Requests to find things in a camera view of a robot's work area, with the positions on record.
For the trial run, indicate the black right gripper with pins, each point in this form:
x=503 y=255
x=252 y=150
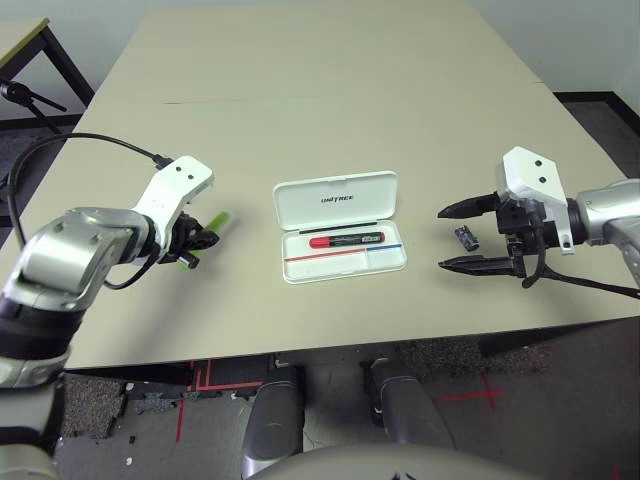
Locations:
x=515 y=220

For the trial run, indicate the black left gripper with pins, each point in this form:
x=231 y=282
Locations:
x=182 y=235

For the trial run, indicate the small black silver clip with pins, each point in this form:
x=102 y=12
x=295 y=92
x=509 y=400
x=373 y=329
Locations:
x=466 y=238

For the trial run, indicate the green highlighter pen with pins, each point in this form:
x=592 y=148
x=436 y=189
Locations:
x=222 y=221

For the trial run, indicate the black marker with red cap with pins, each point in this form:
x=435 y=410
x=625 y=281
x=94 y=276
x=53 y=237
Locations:
x=345 y=241

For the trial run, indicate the white plastic pencil case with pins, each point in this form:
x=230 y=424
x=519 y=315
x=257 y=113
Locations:
x=335 y=200

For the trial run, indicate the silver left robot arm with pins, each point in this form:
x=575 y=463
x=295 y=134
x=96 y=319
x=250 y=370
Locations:
x=75 y=250

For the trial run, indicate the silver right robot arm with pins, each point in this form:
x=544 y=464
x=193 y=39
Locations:
x=610 y=215

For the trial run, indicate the black table base bar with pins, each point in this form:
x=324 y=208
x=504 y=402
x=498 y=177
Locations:
x=130 y=372

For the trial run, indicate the red floor tape cross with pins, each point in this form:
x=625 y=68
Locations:
x=485 y=395

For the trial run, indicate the grey right robot leg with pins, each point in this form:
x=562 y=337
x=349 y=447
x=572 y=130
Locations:
x=410 y=410

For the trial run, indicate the grey robot leg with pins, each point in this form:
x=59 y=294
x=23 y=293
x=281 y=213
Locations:
x=410 y=410
x=275 y=420

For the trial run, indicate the grey left robot leg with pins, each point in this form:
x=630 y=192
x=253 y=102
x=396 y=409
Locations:
x=275 y=420

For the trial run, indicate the black tripod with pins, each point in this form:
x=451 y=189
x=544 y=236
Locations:
x=25 y=97

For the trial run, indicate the grey robot torso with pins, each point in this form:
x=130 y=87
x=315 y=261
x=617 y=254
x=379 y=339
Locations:
x=400 y=465

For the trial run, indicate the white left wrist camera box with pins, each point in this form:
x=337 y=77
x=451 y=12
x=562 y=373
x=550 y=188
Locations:
x=175 y=185

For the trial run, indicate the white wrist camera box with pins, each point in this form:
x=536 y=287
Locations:
x=530 y=175
x=175 y=185

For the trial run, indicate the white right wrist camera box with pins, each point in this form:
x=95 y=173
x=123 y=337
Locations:
x=530 y=175

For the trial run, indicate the beige side table black frame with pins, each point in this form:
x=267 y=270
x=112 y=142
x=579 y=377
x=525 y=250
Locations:
x=22 y=37

